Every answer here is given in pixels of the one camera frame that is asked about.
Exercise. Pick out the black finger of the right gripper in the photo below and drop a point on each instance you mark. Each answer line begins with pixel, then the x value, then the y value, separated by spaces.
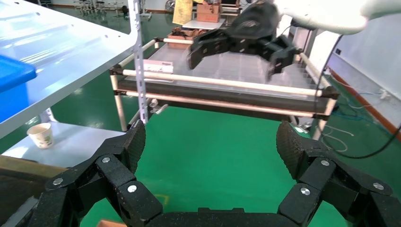
pixel 282 51
pixel 210 44

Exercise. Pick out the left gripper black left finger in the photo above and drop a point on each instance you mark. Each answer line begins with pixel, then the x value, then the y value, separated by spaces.
pixel 112 169

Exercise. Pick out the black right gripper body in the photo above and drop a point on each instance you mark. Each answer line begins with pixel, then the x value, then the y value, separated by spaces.
pixel 257 22

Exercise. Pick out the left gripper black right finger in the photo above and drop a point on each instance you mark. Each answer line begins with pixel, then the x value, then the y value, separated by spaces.
pixel 325 175

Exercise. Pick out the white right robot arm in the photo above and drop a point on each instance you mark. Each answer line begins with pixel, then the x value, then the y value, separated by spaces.
pixel 329 15

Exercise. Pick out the cardboard boxes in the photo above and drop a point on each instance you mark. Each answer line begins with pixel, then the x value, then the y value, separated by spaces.
pixel 184 36

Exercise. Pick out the brown cardboard carton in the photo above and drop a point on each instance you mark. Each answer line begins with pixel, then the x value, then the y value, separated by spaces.
pixel 208 12

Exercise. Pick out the shallow brown cardboard box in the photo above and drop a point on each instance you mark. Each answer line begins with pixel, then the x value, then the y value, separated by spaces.
pixel 109 224

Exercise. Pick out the small white labelled box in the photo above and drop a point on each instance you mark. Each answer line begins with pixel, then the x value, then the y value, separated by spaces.
pixel 158 66

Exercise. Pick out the blue plastic tray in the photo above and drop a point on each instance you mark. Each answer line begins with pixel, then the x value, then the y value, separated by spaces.
pixel 12 94

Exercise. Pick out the white background table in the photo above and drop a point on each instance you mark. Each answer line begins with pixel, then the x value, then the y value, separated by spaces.
pixel 203 24

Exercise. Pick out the yellow hanging sheet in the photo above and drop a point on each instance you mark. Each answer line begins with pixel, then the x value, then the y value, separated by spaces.
pixel 182 12

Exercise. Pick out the white perforated angle bar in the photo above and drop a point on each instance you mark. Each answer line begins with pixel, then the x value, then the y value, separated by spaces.
pixel 139 62

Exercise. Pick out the silver binder clip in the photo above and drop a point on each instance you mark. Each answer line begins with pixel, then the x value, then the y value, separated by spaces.
pixel 158 108

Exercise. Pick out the white printed paper cup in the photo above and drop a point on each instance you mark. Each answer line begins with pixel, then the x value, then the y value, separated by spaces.
pixel 40 137

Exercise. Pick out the green table cloth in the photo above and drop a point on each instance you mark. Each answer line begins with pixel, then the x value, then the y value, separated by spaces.
pixel 203 156

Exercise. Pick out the white metal shelf board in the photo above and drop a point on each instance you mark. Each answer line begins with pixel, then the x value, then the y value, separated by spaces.
pixel 62 47

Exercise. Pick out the cream tube frame cart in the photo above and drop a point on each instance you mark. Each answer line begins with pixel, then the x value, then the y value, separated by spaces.
pixel 219 83

